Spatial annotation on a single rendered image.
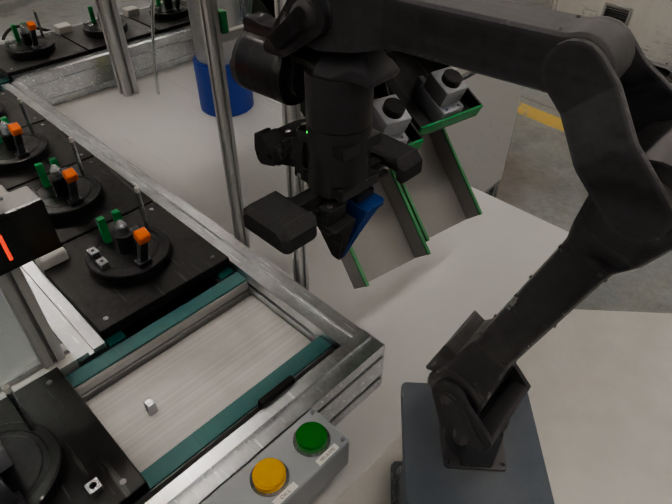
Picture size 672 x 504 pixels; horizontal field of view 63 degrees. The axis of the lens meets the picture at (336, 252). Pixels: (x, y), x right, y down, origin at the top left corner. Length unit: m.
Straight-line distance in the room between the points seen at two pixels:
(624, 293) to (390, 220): 1.74
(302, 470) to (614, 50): 0.56
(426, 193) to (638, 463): 0.52
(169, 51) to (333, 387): 1.47
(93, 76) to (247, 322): 1.18
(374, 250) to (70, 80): 1.25
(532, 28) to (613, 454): 0.70
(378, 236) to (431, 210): 0.13
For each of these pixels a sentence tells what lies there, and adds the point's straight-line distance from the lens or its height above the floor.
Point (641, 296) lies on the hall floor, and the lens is 2.56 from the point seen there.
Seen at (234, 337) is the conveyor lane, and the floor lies 0.92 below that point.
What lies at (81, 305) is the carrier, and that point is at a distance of 0.95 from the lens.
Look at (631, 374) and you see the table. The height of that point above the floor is 0.86.
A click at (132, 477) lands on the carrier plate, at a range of 0.74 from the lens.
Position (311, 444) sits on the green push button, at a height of 0.97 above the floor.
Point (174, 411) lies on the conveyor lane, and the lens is 0.84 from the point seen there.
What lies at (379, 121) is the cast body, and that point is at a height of 1.25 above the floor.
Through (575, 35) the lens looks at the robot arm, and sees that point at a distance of 0.34.
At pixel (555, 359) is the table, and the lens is 1.01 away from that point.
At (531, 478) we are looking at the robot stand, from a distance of 0.63.
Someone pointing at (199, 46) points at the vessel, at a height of 1.06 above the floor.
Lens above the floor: 1.60
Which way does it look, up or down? 41 degrees down
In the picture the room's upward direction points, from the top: straight up
